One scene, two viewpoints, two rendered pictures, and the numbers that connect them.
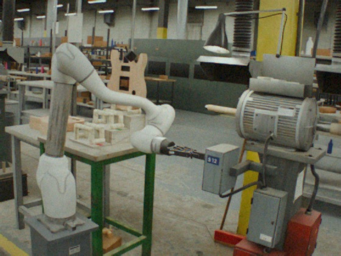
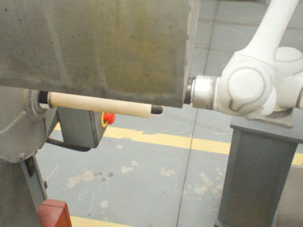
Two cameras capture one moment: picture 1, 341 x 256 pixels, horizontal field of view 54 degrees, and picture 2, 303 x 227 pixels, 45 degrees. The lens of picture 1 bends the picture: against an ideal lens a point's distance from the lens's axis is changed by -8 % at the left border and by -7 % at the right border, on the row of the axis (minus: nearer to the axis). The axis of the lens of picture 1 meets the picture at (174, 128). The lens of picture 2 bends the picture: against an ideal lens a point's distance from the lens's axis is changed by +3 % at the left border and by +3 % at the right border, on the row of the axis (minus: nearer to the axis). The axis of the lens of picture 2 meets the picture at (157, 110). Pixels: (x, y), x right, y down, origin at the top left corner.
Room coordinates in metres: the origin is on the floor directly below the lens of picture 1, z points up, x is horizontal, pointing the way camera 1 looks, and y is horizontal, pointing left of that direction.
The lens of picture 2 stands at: (2.42, -0.37, 1.65)
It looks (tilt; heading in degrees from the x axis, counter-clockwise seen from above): 39 degrees down; 156
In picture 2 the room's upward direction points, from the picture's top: straight up
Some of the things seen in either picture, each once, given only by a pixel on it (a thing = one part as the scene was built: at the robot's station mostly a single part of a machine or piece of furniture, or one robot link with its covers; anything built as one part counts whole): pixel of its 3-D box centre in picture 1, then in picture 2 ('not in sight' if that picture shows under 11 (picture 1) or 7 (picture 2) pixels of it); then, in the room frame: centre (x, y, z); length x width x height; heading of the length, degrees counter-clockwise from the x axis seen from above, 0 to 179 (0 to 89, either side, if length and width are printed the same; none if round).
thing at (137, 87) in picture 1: (126, 80); not in sight; (2.51, 0.35, 1.33); 0.35 x 0.04 x 0.40; 51
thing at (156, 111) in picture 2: not in sight; (157, 109); (1.98, -0.17, 1.25); 0.02 x 0.02 x 0.02; 54
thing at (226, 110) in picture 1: (223, 110); (102, 102); (1.92, -0.25, 1.25); 0.18 x 0.03 x 0.03; 54
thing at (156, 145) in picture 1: (161, 145); (202, 92); (1.76, 0.06, 1.07); 0.09 x 0.06 x 0.09; 145
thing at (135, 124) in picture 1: (124, 125); not in sight; (2.51, 0.35, 1.02); 0.27 x 0.15 x 0.17; 52
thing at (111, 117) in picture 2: not in sight; (107, 117); (1.64, -0.18, 0.97); 0.04 x 0.04 x 0.04; 54
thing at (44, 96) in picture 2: not in sight; (49, 96); (1.86, -0.34, 1.25); 0.05 x 0.02 x 0.05; 144
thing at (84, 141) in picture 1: (89, 141); not in sight; (2.27, 0.54, 0.94); 0.27 x 0.15 x 0.01; 52
